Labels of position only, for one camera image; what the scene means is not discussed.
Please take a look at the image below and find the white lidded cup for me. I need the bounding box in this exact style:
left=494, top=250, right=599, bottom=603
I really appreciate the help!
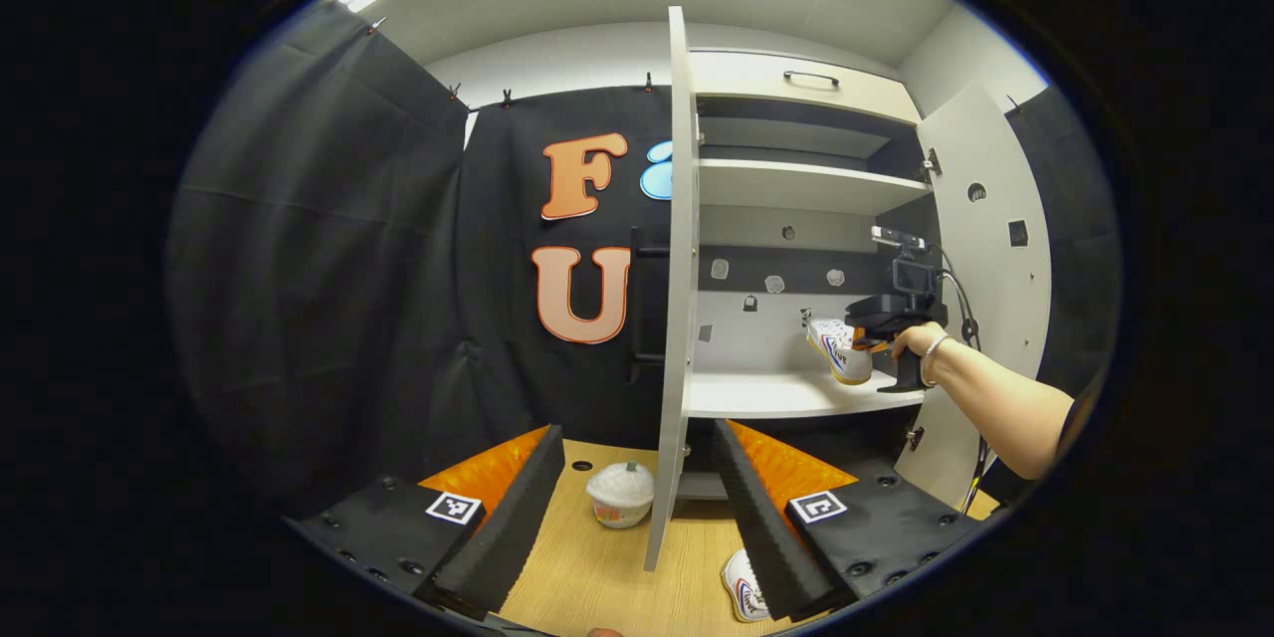
left=586, top=460, right=656, bottom=530

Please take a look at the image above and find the silver bracelet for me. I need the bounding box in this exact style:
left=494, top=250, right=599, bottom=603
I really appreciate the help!
left=921, top=333, right=956, bottom=387

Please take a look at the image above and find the white cabinet drawer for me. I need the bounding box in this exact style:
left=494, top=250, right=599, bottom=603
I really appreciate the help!
left=689, top=50, right=923, bottom=125

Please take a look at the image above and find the white shoe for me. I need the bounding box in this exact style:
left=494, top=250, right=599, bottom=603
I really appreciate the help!
left=806, top=318, right=875, bottom=386
left=722, top=548, right=772, bottom=623

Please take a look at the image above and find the white cabinet door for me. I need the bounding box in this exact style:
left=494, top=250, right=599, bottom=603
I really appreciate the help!
left=644, top=6, right=701, bottom=573
left=893, top=80, right=1053, bottom=511

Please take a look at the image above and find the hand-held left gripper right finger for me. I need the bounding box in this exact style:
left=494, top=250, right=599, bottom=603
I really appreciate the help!
left=712, top=420, right=996, bottom=623

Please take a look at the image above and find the white shoe cabinet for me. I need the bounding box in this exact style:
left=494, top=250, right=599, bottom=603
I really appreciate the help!
left=677, top=48, right=942, bottom=501

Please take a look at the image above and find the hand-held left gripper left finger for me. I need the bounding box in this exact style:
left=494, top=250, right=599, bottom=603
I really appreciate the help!
left=284, top=425, right=566, bottom=623

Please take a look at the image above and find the white cabinet shelf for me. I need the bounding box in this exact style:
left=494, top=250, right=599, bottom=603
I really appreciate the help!
left=687, top=368, right=927, bottom=419
left=697, top=157, right=932, bottom=217

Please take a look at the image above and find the black backdrop cloth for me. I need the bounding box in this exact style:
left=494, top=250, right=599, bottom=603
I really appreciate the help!
left=164, top=0, right=1124, bottom=519

